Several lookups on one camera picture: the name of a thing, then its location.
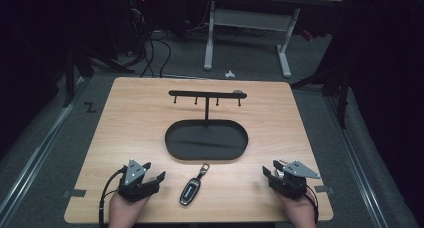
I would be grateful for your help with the black metal stand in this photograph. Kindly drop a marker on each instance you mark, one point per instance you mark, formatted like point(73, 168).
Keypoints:
point(342, 98)
point(69, 78)

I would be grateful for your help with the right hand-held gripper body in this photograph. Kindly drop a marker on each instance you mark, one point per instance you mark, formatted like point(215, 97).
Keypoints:
point(290, 186)

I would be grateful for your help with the white desk frame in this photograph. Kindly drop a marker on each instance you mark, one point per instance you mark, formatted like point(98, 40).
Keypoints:
point(250, 19)

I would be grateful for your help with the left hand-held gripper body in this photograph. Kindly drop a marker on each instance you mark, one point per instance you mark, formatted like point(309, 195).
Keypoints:
point(135, 188)

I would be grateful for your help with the person's left hand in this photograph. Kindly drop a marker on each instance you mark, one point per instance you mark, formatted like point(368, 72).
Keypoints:
point(123, 213)

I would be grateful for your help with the metal floor rail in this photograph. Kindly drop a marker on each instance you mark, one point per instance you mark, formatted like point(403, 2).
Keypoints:
point(356, 161)
point(36, 158)

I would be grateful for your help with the person's right hand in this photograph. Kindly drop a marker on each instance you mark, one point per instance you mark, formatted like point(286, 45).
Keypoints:
point(300, 211)

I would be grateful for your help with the black car key fob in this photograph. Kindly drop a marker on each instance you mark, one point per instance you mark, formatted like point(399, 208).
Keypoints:
point(190, 191)

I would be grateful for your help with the grey tape strip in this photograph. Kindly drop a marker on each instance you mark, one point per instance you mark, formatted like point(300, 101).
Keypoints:
point(324, 189)
point(76, 193)

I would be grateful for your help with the black key rack with tray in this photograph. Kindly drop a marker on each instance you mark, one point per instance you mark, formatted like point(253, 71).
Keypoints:
point(206, 141)

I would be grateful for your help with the small white floor object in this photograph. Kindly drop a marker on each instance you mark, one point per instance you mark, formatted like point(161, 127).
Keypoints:
point(229, 74)

